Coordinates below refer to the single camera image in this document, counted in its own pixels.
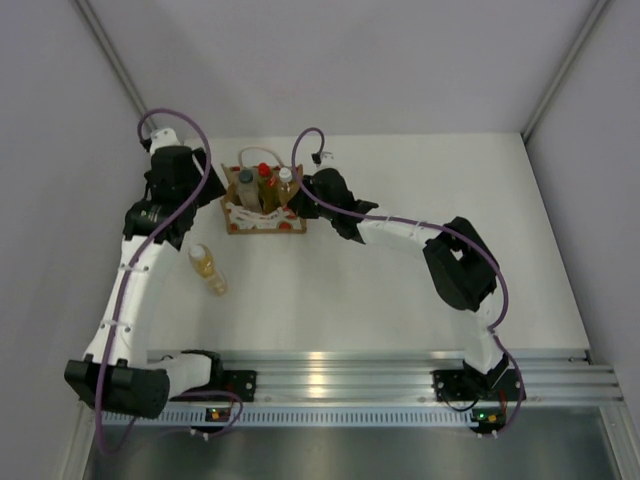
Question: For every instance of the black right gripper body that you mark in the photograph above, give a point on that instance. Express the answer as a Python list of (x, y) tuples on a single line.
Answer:
[(309, 208)]

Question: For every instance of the red dotted canvas bag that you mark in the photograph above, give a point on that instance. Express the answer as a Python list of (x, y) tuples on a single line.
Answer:
[(241, 221)]

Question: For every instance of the clear bottle grey cap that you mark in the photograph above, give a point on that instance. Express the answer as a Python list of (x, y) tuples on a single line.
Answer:
[(247, 191)]

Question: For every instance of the amber bottle clear cap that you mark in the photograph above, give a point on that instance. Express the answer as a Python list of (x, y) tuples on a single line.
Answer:
[(204, 265)]

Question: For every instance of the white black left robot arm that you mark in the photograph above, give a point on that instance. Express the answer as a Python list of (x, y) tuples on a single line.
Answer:
[(114, 373)]

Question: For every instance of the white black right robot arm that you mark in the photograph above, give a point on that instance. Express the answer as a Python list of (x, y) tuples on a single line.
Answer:
[(464, 272)]

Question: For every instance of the amber bottle white cap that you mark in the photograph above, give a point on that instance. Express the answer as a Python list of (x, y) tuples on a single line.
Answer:
[(286, 187)]

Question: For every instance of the yellow bottle red cap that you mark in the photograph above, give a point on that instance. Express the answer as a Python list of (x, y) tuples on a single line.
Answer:
[(267, 188)]

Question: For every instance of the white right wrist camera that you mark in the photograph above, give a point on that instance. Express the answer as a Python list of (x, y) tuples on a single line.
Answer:
[(322, 159)]

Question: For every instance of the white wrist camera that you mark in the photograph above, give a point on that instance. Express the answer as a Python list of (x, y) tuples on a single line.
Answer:
[(161, 138), (322, 159)]

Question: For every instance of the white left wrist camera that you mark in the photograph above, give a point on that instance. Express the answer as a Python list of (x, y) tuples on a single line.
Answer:
[(161, 138)]

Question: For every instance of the left aluminium frame post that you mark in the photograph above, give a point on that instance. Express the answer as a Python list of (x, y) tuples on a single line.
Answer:
[(102, 39)]

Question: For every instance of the aluminium frame post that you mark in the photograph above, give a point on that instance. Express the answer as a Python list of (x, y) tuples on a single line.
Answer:
[(102, 39), (570, 56)]

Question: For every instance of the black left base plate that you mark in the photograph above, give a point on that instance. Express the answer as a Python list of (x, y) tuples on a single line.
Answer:
[(241, 382)]

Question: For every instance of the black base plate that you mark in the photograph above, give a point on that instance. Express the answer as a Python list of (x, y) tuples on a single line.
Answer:
[(458, 385), (241, 382)]

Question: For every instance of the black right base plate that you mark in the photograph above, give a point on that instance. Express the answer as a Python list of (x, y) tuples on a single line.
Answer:
[(458, 385)]

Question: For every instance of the white slotted cable duct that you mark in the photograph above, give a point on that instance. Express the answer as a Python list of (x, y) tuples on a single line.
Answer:
[(254, 416)]

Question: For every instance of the aluminium mounting rail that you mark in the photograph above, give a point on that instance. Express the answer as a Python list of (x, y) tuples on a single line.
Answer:
[(562, 377)]

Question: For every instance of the right aluminium frame post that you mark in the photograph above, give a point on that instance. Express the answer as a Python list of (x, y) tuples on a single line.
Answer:
[(570, 56)]

